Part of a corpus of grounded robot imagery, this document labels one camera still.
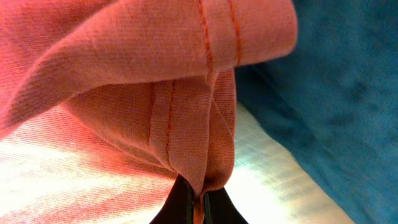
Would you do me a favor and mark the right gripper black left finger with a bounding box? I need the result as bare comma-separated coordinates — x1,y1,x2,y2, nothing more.
150,175,194,224

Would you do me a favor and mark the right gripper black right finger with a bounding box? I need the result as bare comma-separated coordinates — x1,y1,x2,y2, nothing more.
203,188,248,224

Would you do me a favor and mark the navy blue garment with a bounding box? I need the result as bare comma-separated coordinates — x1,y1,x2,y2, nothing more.
236,0,397,223

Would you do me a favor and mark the orange printed t-shirt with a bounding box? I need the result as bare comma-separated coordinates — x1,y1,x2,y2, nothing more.
1,0,298,223

